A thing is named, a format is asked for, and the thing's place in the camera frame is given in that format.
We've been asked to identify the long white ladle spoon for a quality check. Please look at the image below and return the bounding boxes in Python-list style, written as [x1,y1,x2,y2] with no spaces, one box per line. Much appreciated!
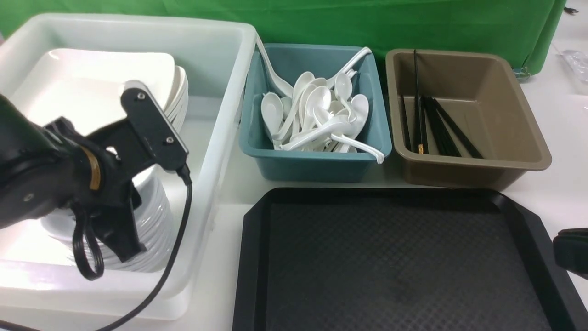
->
[256,34,294,97]

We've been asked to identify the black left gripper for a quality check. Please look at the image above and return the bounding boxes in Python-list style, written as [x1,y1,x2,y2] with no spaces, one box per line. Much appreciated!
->
[44,117,153,263]

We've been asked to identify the green backdrop cloth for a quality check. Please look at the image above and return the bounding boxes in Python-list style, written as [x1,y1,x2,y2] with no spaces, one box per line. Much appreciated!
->
[0,0,565,74]

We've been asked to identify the stack of white bowls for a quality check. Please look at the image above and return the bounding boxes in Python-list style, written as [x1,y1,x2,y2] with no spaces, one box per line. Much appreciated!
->
[40,168,174,272]

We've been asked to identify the clear plastic bag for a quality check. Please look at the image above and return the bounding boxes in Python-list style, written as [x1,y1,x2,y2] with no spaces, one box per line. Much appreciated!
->
[560,50,588,96]

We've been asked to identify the stack of white plates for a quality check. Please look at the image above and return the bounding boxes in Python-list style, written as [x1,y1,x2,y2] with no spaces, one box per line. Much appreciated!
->
[164,66,189,133]

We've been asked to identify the black serving tray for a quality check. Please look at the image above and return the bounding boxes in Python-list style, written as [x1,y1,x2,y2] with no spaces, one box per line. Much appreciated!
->
[232,187,587,331]

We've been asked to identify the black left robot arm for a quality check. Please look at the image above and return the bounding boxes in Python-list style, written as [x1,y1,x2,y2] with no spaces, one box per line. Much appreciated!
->
[1,96,151,262]

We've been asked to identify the black camera cable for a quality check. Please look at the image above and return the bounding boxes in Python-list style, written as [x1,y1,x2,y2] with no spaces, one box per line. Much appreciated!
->
[0,165,193,331]

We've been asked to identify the large white plastic bin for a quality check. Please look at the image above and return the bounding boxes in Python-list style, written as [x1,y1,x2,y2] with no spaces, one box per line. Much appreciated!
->
[1,13,257,320]

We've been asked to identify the brown plastic bin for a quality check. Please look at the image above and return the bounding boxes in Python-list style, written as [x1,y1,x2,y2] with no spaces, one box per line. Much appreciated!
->
[385,50,552,190]

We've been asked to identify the pile of white spoons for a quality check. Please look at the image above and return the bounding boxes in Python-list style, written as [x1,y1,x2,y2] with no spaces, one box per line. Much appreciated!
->
[260,47,385,164]

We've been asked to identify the black chopsticks in bin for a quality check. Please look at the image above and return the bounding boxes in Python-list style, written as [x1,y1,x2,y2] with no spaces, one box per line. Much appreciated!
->
[400,95,484,159]

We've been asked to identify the white square rice plate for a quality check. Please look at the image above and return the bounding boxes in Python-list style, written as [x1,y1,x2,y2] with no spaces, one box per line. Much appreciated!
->
[8,48,185,135]

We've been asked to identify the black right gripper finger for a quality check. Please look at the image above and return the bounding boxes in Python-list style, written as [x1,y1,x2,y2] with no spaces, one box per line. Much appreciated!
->
[553,228,588,280]

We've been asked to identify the black chopstick gold tip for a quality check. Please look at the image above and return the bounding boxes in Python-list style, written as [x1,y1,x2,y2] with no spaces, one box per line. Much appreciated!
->
[413,50,427,154]

